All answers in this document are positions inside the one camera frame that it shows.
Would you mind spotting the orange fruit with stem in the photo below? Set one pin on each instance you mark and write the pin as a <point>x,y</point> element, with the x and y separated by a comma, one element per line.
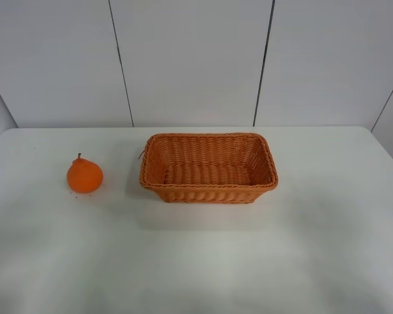
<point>84,176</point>

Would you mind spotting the orange wicker basket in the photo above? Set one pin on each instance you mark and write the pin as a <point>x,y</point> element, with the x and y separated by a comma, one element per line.
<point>227,168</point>

